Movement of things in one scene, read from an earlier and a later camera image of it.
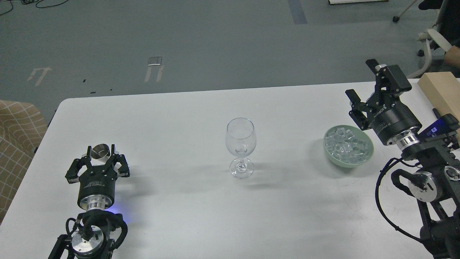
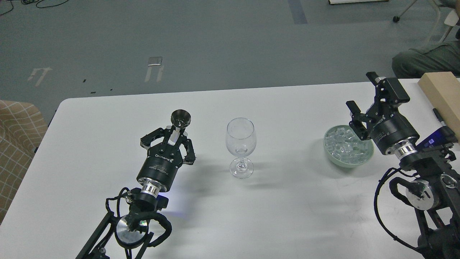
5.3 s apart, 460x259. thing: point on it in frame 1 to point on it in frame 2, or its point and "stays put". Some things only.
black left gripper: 97,185 to 159,167
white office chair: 431,34 to 449,14
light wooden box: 442,90 stays put
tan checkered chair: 22,127 stays put
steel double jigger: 99,154 to 180,118
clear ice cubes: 344,145 stays put
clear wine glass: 241,137 stays put
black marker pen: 436,112 stays put
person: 448,24 to 444,57
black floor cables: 32,3 stays put
